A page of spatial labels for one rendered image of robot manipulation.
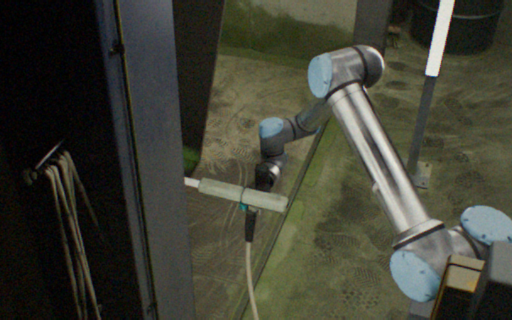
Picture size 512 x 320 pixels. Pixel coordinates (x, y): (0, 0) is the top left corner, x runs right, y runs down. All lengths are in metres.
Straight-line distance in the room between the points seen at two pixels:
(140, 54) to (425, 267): 1.07
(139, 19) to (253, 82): 3.08
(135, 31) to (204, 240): 2.12
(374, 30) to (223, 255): 1.72
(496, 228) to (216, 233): 1.44
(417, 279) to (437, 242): 0.11
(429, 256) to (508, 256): 1.03
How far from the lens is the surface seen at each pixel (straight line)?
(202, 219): 2.94
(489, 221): 1.82
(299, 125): 2.35
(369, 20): 3.84
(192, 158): 2.58
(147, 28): 0.82
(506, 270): 0.66
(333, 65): 1.81
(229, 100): 3.70
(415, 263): 1.68
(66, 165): 0.81
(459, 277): 0.77
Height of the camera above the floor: 2.10
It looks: 39 degrees down
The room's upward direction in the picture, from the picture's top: 1 degrees clockwise
